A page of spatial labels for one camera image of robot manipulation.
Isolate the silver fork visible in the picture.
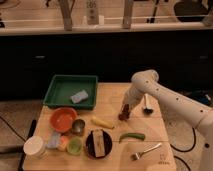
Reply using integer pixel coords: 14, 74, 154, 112
130, 143, 162, 161

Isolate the grey blue small block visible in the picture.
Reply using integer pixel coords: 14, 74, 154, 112
46, 132, 61, 149

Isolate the black round plate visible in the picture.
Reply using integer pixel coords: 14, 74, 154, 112
85, 129, 113, 159

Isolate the white paper cup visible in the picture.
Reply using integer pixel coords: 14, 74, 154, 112
23, 136, 46, 157

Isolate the green plastic tray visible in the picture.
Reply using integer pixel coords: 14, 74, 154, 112
43, 75, 98, 110

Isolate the green plastic cup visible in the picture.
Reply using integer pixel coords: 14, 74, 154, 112
67, 137, 82, 155

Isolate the light blue sponge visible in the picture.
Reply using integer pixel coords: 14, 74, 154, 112
70, 90, 89, 104

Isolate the brown wooden block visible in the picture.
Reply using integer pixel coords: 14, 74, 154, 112
92, 130, 105, 157

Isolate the black power cable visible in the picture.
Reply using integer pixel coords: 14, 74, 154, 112
169, 126, 198, 154

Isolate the orange bowl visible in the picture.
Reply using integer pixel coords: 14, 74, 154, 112
49, 107, 77, 133

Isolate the orange yellow toy piece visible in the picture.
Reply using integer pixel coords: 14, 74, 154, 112
57, 136, 69, 151

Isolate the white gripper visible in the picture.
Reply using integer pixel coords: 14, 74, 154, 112
121, 86, 144, 111

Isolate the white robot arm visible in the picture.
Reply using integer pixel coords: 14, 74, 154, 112
123, 70, 213, 171

